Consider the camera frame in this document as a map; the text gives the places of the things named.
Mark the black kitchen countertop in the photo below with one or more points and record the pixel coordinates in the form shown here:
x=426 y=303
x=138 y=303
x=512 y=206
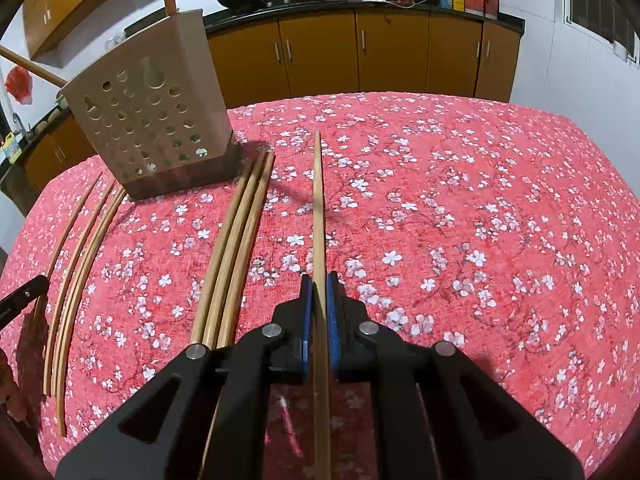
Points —
x=380 y=6

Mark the red floral tablecloth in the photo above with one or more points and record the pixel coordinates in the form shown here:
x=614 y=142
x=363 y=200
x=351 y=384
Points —
x=450 y=210

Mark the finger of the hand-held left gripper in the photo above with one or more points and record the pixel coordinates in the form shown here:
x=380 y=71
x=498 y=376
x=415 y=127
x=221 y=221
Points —
x=25 y=300

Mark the hanging red plastic bag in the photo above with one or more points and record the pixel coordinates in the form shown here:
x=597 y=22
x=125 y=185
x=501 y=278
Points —
x=19 y=85

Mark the blue box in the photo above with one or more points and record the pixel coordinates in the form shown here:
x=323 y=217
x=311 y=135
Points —
x=446 y=0

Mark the wooden lower cabinets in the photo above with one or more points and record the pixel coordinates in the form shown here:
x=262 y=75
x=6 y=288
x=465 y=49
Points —
x=390 y=55

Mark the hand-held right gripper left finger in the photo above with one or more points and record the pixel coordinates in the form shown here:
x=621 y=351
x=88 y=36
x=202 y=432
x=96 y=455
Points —
x=306 y=310

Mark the yellow detergent bottle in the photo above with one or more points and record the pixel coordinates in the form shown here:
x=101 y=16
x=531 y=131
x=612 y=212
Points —
x=10 y=149

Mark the person's left hand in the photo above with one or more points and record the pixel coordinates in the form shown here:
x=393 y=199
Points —
x=11 y=390

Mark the metal faucet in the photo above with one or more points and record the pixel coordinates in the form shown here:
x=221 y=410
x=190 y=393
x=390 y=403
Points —
x=19 y=125

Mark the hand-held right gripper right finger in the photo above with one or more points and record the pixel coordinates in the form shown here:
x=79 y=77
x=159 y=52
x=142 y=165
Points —
x=334 y=310

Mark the barred window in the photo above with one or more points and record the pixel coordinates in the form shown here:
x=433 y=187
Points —
x=600 y=5

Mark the beige perforated chopstick holder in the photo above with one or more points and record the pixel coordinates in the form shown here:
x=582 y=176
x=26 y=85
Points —
x=150 y=110

